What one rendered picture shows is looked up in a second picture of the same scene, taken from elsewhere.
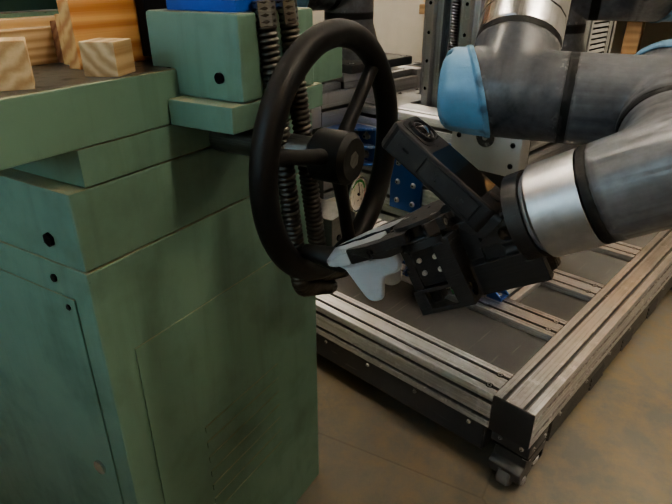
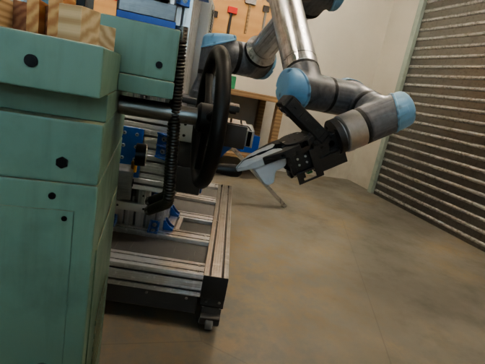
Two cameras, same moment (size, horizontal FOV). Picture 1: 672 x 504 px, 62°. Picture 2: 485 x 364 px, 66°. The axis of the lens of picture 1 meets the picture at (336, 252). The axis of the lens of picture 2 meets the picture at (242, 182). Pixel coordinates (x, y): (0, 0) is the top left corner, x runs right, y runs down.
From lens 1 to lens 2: 0.51 m
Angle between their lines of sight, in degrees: 45
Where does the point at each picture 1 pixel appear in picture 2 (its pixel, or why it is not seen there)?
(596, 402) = not seen: hidden behind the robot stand
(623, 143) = (374, 106)
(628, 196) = (381, 123)
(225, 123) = (167, 92)
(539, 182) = (351, 120)
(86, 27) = not seen: hidden behind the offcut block
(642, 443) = (251, 289)
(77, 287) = (81, 198)
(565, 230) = (361, 138)
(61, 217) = (86, 142)
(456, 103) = (299, 91)
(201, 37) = (149, 38)
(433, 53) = not seen: hidden behind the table
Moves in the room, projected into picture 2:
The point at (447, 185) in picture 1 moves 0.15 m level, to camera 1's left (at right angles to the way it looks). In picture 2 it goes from (312, 123) to (258, 117)
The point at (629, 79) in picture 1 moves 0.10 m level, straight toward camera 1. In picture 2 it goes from (353, 88) to (383, 91)
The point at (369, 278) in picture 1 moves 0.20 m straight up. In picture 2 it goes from (268, 172) to (291, 62)
